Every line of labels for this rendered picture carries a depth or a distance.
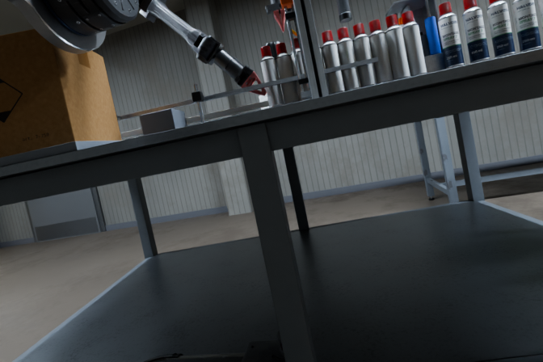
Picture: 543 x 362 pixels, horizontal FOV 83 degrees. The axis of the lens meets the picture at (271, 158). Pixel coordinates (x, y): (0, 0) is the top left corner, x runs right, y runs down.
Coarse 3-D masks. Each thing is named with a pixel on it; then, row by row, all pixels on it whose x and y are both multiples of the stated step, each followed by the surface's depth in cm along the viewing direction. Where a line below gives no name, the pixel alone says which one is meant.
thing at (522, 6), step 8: (520, 0) 94; (528, 0) 93; (520, 8) 94; (528, 8) 93; (520, 16) 94; (528, 16) 93; (536, 16) 93; (520, 24) 95; (528, 24) 93; (536, 24) 93; (520, 32) 95; (528, 32) 94; (536, 32) 93; (520, 40) 96; (528, 40) 94; (536, 40) 93; (520, 48) 96; (528, 48) 94; (536, 48) 93
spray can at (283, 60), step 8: (280, 48) 102; (280, 56) 102; (288, 56) 102; (280, 64) 102; (288, 64) 102; (280, 72) 103; (288, 72) 102; (288, 88) 102; (296, 88) 103; (288, 96) 102; (296, 96) 103
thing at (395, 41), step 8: (392, 16) 97; (392, 24) 98; (392, 32) 97; (400, 32) 97; (392, 40) 97; (400, 40) 97; (392, 48) 98; (400, 48) 97; (392, 56) 98; (400, 56) 97; (392, 64) 99; (400, 64) 97; (408, 64) 98; (400, 72) 98; (408, 72) 98
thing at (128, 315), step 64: (256, 128) 62; (320, 128) 62; (0, 192) 70; (64, 192) 69; (256, 192) 63; (192, 256) 178; (256, 256) 156; (320, 256) 140; (384, 256) 126; (448, 256) 115; (512, 256) 106; (128, 320) 116; (192, 320) 107; (256, 320) 99; (320, 320) 92; (384, 320) 86; (448, 320) 80; (512, 320) 76
